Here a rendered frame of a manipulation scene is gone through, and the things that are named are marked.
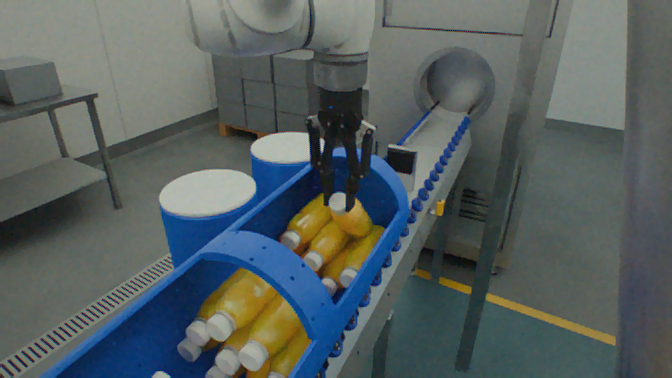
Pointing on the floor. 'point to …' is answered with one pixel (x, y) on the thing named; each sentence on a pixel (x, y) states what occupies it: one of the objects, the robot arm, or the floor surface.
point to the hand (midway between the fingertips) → (339, 191)
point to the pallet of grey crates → (266, 92)
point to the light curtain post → (520, 99)
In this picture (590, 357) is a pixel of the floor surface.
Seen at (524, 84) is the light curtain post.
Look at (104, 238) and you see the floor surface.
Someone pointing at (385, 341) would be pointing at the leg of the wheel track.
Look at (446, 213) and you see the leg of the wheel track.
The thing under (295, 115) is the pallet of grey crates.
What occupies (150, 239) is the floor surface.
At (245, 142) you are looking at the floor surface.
